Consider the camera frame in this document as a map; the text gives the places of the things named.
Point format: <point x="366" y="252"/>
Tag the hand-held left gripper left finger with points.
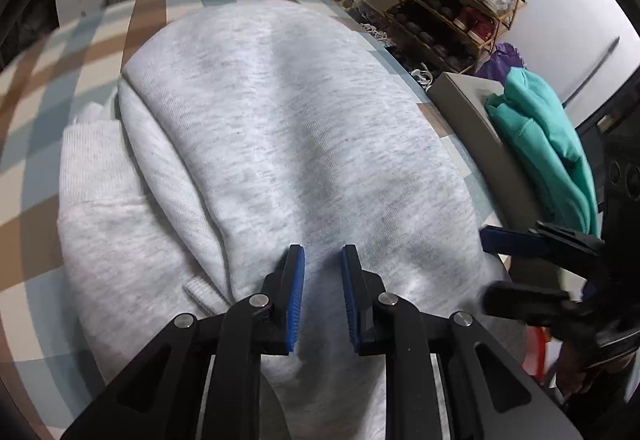
<point x="295" y="300"/>

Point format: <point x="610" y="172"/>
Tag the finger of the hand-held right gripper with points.
<point x="550" y="245"/>
<point x="525" y="302"/>

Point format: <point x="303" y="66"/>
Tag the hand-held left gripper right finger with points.
<point x="350" y="300"/>

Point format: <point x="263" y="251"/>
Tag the light grey hoodie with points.
<point x="300" y="144"/>

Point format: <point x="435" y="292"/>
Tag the person's right hand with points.
<point x="580" y="375"/>

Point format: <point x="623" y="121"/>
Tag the red plastic object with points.
<point x="537" y="355"/>

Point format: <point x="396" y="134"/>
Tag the teal hoodie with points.
<point x="545" y="144"/>

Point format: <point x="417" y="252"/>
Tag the thin dark rod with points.
<point x="592" y="69"/>

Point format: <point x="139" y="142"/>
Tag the grey chair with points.
<point x="465" y="109"/>

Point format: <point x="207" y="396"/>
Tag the purple plastic bag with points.
<point x="505" y="57"/>

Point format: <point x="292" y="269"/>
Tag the pile of loose shoes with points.
<point x="380" y="29"/>

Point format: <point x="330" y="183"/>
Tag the checked bed sheet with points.
<point x="50" y="94"/>

